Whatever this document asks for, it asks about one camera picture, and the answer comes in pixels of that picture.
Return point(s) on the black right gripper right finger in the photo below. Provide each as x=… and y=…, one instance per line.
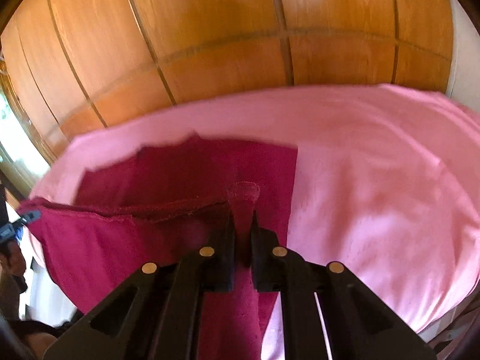
x=327, y=311

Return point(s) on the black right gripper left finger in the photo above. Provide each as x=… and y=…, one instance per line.
x=154, y=315

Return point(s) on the dark red cloth garment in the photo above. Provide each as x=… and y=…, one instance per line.
x=156, y=207

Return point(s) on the wooden framed window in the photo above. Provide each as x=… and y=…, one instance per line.
x=25, y=158

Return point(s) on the pink bed sheet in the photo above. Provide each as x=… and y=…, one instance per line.
x=386, y=182

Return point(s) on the orange wooden wardrobe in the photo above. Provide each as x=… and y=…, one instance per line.
x=75, y=66

